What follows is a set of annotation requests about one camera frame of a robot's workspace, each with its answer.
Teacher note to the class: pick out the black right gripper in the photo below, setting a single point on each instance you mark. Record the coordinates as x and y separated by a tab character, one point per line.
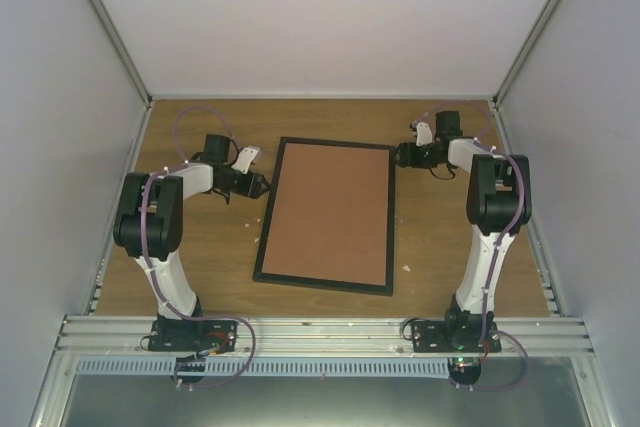
407	158

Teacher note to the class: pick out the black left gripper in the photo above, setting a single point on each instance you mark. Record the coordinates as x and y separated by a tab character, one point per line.
252	189

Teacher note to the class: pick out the brown backing board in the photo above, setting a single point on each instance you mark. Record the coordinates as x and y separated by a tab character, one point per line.
330	212

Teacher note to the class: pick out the black picture frame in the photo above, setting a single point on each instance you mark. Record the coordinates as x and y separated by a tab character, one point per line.
265	267

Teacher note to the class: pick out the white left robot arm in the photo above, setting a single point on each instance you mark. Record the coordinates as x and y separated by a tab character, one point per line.
149	219

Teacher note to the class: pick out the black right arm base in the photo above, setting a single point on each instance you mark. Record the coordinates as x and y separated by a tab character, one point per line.
448	336

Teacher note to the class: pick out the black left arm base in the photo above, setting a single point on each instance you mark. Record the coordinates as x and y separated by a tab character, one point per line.
201	338

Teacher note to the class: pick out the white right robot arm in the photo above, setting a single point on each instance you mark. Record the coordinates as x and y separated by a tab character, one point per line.
498	205

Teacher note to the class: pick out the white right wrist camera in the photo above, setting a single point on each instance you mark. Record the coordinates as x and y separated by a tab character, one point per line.
422	133

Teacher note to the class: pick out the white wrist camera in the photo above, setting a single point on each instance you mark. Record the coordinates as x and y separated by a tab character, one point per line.
422	133
246	158

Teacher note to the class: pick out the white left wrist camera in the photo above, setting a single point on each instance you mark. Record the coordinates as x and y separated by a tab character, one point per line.
246	158

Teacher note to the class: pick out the aluminium enclosure frame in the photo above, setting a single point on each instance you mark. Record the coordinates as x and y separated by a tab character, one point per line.
565	71

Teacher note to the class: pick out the aluminium mounting rail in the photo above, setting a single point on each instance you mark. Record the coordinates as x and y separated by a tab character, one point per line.
320	337

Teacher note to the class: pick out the grey slotted cable duct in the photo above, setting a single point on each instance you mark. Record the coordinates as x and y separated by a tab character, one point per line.
292	367

